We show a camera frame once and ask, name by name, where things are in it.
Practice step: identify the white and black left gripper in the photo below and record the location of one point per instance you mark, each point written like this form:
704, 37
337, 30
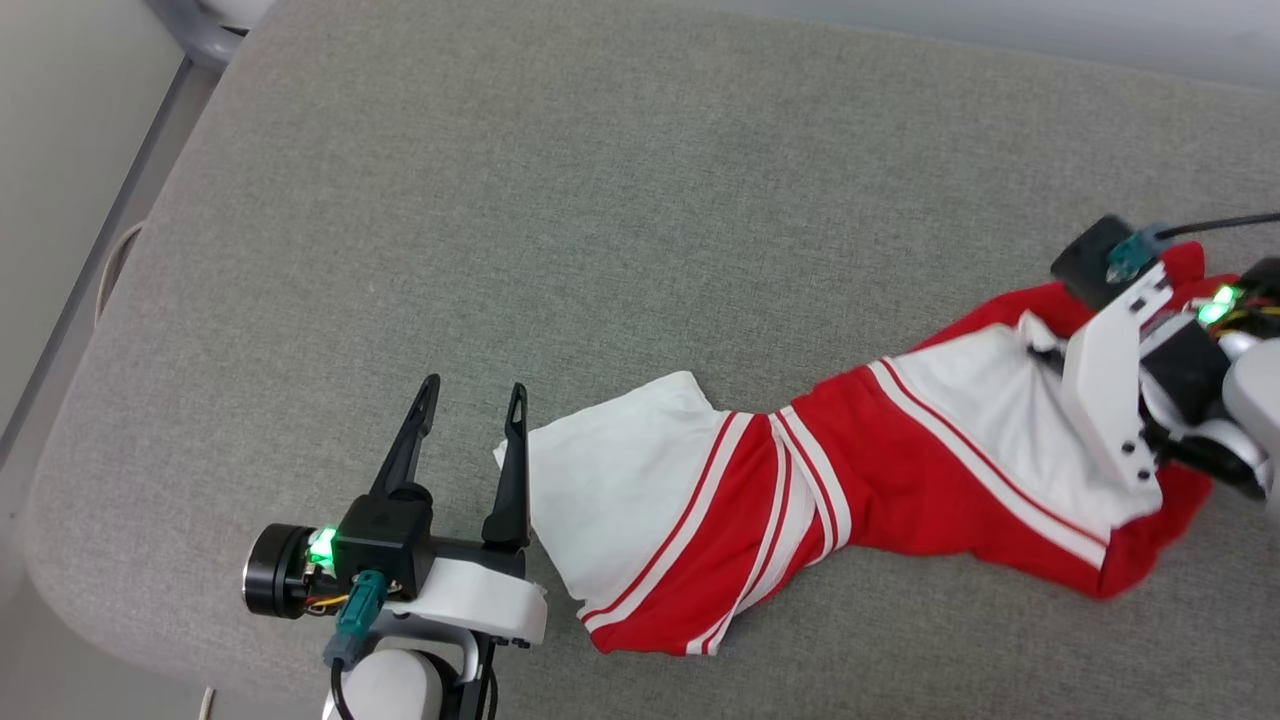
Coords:
470, 600

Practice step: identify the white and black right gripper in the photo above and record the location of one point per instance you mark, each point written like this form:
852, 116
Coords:
1105, 380

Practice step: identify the red and white shirt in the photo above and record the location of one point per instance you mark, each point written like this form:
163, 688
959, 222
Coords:
900, 470

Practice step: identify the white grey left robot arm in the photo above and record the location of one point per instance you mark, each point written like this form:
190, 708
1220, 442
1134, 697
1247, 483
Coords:
400, 685

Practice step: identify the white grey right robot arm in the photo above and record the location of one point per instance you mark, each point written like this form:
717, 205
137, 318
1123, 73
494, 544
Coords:
1250, 410

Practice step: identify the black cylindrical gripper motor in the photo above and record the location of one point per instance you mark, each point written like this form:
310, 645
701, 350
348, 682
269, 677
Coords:
275, 572

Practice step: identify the grey fabric sofa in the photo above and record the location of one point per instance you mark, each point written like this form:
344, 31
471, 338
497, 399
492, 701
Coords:
600, 250

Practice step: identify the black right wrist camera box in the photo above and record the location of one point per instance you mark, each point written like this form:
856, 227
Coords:
1090, 262

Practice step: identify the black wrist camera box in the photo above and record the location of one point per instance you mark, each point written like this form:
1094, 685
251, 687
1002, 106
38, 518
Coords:
385, 540
1090, 262

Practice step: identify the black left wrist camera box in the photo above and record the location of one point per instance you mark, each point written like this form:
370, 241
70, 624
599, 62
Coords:
385, 540

